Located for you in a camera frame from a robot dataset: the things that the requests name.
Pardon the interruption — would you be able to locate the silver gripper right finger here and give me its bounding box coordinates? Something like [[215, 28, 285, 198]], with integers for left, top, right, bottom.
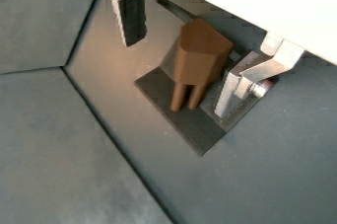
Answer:
[[214, 33, 303, 117]]

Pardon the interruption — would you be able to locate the brown three-prong peg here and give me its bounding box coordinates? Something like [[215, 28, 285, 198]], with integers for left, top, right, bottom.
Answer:
[[170, 19, 233, 112]]

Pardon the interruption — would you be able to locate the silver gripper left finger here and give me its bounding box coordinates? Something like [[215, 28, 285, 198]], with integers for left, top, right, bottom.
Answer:
[[111, 0, 147, 46]]

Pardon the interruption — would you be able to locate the black curved fixture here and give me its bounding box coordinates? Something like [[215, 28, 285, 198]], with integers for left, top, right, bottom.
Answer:
[[135, 0, 277, 155]]

